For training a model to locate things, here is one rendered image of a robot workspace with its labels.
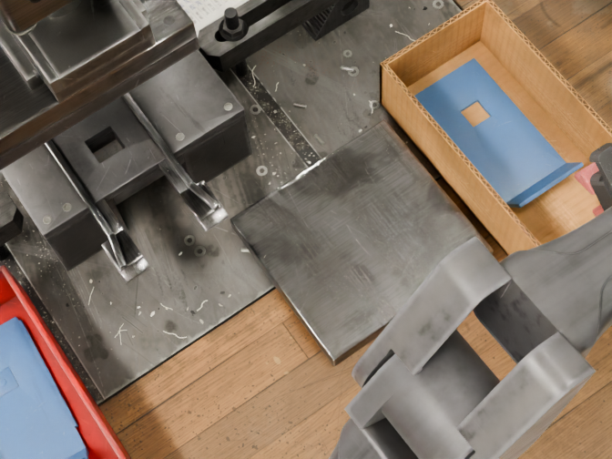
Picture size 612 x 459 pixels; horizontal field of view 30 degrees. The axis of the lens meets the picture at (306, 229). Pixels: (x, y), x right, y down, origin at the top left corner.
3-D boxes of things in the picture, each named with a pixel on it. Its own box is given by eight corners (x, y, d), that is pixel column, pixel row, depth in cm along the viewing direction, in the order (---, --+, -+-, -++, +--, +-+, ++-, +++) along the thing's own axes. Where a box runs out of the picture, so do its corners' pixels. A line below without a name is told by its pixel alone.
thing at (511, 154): (516, 220, 101) (520, 207, 98) (413, 97, 106) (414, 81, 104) (578, 178, 102) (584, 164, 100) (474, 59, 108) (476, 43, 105)
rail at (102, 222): (114, 248, 96) (107, 236, 93) (36, 134, 100) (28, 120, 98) (120, 243, 96) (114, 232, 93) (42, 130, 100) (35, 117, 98)
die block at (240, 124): (67, 271, 102) (45, 239, 95) (14, 189, 105) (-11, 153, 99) (253, 153, 106) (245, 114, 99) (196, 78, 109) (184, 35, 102)
